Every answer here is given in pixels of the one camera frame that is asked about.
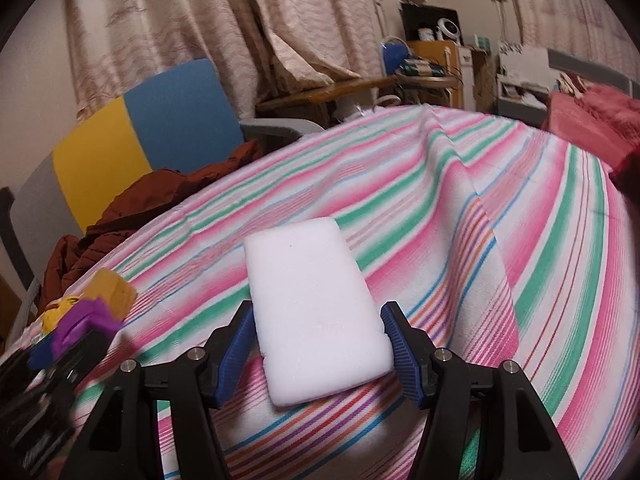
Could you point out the striped pink green cloth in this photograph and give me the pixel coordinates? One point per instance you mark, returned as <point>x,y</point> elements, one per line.
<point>500,240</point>

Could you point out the red bed cover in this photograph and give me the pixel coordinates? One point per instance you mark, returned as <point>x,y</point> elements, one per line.
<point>604,122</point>

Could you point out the yellow plush toy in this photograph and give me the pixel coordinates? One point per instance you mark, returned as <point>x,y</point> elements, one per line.
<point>116,293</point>

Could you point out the patterned beige curtain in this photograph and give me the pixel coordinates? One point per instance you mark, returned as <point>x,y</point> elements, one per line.
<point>259,48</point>

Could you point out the dark red blanket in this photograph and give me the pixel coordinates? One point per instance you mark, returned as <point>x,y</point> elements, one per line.
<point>146,199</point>

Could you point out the wooden side table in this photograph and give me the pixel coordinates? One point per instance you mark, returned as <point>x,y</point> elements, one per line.
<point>347,88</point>

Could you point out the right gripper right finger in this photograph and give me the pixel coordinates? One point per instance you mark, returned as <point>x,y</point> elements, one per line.
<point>438,381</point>

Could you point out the white foam block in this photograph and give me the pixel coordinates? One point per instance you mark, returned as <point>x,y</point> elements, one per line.
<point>318,329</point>

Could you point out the blue round fan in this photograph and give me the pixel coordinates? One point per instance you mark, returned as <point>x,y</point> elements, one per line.
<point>394,53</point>

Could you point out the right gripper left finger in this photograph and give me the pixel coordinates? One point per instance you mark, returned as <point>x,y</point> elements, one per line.
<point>202,380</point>

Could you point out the purple toy block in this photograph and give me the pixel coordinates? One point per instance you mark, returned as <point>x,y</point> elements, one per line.
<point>87,315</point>

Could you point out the wooden cabinet with clutter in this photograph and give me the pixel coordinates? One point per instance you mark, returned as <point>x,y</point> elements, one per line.
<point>435,33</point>

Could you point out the grey yellow blue chair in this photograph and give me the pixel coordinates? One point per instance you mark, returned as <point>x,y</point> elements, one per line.
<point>180,119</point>

